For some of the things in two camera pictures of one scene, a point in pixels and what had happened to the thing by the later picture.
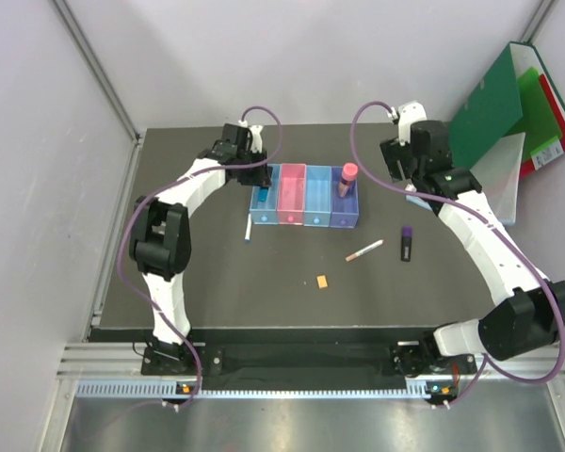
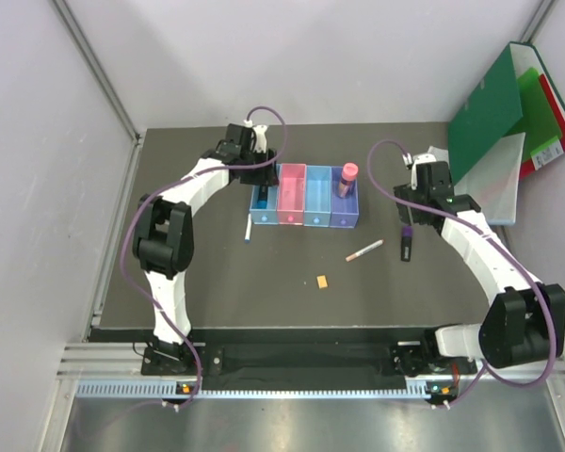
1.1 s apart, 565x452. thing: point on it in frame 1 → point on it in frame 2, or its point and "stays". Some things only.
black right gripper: [394, 153] → [406, 193]
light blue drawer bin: [317, 195] stays
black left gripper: [260, 176] stays
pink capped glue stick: [348, 175] stays
